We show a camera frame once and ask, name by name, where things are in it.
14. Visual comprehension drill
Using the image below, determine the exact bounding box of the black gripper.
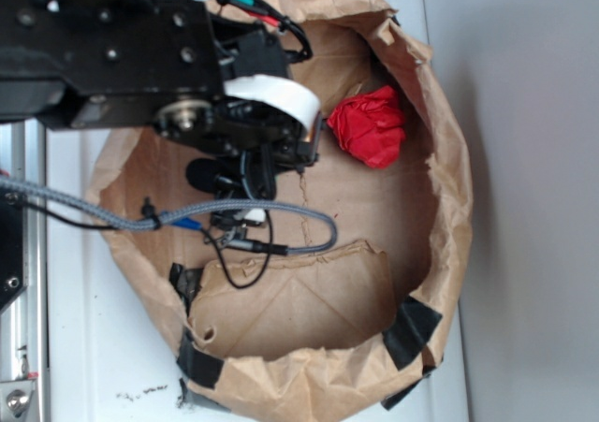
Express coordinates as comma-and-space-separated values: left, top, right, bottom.
154, 29, 322, 200

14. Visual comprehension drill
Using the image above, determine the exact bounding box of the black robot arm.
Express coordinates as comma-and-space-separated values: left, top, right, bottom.
1, 0, 322, 230

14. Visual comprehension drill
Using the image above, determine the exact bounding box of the red crumpled paper ball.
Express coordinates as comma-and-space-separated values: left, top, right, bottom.
327, 85, 406, 169

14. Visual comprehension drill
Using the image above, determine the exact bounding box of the white tape band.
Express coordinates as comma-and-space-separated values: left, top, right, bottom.
224, 74, 320, 132

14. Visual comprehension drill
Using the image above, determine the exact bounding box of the brown paper bag tray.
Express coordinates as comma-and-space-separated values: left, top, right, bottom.
104, 0, 474, 421

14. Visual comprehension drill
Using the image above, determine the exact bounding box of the white plastic board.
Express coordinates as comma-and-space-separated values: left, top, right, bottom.
46, 0, 470, 421

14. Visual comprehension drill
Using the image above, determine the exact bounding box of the grey braided cable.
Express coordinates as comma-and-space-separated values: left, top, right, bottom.
0, 178, 338, 255

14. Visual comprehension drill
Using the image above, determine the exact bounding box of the green and black cable bundle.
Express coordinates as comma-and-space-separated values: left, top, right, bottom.
158, 0, 314, 62

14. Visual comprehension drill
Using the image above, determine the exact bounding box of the thin black wire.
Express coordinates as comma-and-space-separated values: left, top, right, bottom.
0, 192, 277, 290

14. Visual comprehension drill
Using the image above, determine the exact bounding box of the aluminium frame rail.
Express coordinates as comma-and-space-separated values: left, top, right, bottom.
0, 117, 50, 422

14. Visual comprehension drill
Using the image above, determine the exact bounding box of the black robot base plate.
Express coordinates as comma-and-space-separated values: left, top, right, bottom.
1, 182, 29, 313

